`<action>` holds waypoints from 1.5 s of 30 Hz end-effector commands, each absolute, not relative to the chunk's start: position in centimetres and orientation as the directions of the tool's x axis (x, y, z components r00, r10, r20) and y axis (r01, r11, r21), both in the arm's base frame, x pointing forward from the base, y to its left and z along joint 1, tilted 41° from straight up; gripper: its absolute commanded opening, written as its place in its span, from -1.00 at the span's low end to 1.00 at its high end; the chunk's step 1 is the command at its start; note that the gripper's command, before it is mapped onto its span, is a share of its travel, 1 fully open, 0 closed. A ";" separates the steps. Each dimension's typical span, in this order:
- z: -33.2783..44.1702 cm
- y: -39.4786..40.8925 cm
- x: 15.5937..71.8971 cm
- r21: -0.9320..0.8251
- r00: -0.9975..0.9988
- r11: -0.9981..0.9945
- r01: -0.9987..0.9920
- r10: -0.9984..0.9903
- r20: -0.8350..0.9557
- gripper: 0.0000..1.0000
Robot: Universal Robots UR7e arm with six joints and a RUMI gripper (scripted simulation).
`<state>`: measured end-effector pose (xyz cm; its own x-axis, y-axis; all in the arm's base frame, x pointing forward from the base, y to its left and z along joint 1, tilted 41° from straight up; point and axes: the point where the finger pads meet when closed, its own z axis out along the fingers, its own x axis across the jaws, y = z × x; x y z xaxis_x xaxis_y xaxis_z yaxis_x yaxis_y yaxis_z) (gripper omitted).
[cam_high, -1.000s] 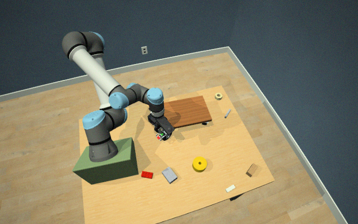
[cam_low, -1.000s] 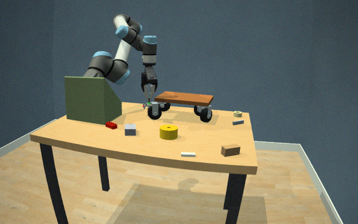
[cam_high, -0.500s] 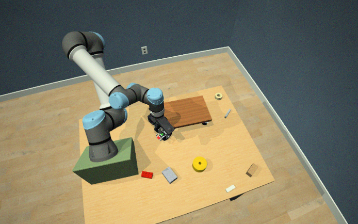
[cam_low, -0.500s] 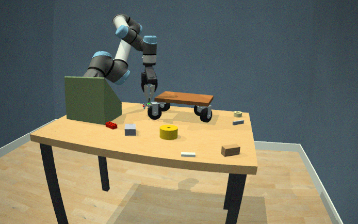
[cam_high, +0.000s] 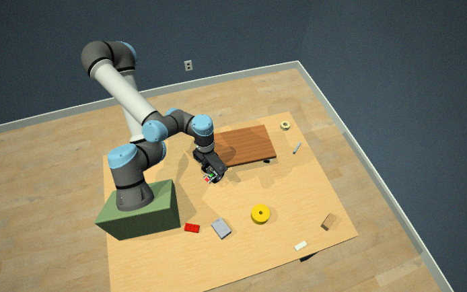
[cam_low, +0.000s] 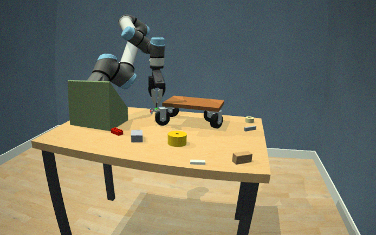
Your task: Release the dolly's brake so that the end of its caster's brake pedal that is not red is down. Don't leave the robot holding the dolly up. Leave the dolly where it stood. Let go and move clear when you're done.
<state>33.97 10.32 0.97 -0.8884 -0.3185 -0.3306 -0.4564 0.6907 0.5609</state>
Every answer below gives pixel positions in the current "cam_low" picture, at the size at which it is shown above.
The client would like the grey rectangular bar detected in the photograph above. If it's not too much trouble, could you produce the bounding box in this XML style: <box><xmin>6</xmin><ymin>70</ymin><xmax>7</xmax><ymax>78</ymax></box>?
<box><xmin>244</xmin><ymin>126</ymin><xmax>256</xmax><ymax>132</ymax></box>

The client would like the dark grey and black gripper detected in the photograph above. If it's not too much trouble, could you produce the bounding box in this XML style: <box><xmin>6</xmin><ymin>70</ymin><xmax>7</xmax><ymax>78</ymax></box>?
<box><xmin>148</xmin><ymin>66</ymin><xmax>166</xmax><ymax>108</ymax></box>

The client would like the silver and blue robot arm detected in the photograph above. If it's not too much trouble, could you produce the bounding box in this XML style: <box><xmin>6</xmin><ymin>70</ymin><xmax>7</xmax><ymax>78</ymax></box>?
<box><xmin>88</xmin><ymin>15</ymin><xmax>165</xmax><ymax>89</ymax></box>

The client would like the brown wooden block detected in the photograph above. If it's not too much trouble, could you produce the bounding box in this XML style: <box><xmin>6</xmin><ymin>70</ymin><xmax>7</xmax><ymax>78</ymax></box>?
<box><xmin>232</xmin><ymin>151</ymin><xmax>252</xmax><ymax>165</ymax></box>

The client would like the red toy brick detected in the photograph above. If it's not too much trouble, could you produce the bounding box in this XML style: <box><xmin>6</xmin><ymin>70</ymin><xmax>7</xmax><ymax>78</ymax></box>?
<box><xmin>111</xmin><ymin>127</ymin><xmax>123</xmax><ymax>136</ymax></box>

